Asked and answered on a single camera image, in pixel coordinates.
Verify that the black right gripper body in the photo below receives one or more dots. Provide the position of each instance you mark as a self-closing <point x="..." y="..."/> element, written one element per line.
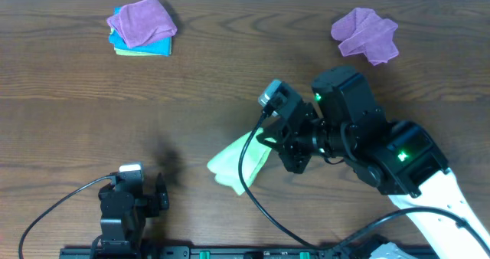
<point x="289" y="143"/>

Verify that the crumpled purple cloth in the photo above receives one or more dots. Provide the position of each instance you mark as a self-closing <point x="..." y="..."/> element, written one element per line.
<point x="363" y="31"/>

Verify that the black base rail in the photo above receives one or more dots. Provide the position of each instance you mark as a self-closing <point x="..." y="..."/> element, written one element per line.
<point x="376" y="247"/>

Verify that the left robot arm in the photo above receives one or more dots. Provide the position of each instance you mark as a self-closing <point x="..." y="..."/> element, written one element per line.
<point x="130" y="241"/>

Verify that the folded purple cloth on stack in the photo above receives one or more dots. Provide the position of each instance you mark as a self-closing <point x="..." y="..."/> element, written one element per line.
<point x="142" y="23"/>

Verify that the light green cloth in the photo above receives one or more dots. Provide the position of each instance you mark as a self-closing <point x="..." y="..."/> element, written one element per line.
<point x="225" y="164"/>

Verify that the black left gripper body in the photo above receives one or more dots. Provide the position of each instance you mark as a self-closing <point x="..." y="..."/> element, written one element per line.
<point x="151" y="201"/>

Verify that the folded yellow-green bottom cloth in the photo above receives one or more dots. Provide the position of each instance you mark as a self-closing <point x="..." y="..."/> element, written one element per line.
<point x="130" y="53"/>

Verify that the folded blue cloth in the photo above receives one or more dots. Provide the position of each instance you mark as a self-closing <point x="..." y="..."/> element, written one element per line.
<point x="159" y="47"/>

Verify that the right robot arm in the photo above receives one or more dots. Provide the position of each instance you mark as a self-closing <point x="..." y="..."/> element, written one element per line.
<point x="398" y="158"/>

